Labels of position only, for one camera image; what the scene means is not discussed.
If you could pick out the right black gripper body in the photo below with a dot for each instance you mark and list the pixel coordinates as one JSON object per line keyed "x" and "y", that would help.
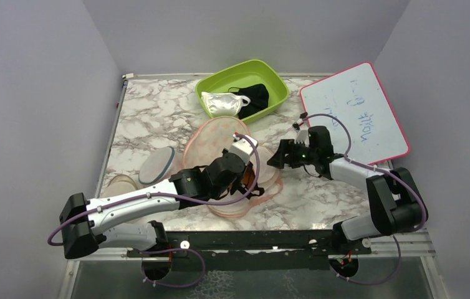
{"x": 300, "y": 154}

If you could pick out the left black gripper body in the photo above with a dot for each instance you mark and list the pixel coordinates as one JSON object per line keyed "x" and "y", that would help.
{"x": 216, "y": 194}

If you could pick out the orange bra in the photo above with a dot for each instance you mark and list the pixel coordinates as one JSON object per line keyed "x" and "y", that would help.
{"x": 248, "y": 177}

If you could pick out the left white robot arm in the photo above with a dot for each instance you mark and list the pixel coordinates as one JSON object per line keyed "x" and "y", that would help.
{"x": 87, "y": 225}

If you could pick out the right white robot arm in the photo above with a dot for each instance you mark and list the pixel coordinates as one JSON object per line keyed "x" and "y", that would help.
{"x": 393, "y": 200}

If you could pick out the white mesh laundry bag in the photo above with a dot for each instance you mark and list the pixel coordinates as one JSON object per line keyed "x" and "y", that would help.
{"x": 160, "y": 165}

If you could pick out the white satin bra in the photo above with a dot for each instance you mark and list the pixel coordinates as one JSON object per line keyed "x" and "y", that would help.
{"x": 224, "y": 104}

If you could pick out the black bra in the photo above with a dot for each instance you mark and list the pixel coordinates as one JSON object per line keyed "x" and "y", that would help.
{"x": 259, "y": 99}

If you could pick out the beige bra cup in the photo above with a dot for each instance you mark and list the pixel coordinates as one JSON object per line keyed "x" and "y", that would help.
{"x": 120, "y": 184}

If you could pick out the pink framed whiteboard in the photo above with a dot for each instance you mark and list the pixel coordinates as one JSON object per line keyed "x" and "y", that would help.
{"x": 353, "y": 105}

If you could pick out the green plastic basin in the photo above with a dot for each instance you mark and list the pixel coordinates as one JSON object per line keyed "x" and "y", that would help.
{"x": 253, "y": 79}

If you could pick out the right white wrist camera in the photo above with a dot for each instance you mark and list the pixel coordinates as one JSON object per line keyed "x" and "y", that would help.
{"x": 302, "y": 137}

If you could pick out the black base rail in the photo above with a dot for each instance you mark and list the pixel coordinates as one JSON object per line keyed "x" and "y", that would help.
{"x": 249, "y": 250}

